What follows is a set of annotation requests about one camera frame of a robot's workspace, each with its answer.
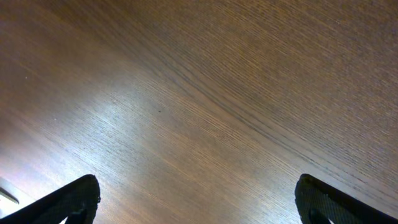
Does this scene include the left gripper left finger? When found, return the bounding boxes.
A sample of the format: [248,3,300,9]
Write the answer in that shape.
[1,174,101,224]

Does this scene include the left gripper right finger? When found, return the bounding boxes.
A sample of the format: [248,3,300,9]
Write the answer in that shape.
[295,174,397,224]

